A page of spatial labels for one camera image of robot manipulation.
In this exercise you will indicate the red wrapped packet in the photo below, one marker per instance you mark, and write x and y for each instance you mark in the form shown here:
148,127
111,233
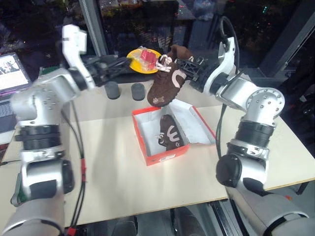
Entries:
148,56

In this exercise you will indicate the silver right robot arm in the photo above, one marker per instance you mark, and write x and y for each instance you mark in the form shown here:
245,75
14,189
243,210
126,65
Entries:
256,103

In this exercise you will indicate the aluminium frame post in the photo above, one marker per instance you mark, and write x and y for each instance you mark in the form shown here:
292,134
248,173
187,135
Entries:
94,27

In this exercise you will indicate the brown suede shoe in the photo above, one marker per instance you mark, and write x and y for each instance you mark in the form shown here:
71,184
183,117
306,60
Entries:
166,84
170,134

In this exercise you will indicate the open laptop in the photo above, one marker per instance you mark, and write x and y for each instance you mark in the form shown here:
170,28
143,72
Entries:
12,70

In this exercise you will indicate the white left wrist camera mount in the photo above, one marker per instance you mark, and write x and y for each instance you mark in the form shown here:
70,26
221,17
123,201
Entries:
73,44

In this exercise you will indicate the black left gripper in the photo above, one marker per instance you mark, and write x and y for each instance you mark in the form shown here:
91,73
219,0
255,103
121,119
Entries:
98,71

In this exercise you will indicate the yellow plate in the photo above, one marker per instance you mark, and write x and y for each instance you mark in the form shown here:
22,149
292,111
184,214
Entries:
135,64

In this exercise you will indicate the dark window frame post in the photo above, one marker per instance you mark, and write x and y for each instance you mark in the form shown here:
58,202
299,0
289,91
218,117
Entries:
285,34

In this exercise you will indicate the green board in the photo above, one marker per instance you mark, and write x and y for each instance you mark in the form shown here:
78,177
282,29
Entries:
48,70

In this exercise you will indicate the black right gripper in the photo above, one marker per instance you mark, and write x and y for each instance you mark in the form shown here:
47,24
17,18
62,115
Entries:
198,78

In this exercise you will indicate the dark rounded shape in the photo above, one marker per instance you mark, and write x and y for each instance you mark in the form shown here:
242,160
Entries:
124,226
194,221

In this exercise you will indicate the dark grey cylinder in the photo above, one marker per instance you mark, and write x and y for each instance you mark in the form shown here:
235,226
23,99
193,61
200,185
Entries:
112,90
137,92

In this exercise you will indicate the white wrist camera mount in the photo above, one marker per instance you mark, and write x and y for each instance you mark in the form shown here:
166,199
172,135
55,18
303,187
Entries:
73,44
227,56

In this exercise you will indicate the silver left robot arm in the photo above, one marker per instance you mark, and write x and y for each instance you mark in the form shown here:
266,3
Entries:
41,93

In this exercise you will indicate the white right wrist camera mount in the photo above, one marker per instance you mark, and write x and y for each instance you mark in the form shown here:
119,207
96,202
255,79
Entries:
227,56

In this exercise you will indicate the orange cardboard shoebox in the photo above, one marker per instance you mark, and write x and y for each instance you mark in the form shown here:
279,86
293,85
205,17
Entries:
147,152

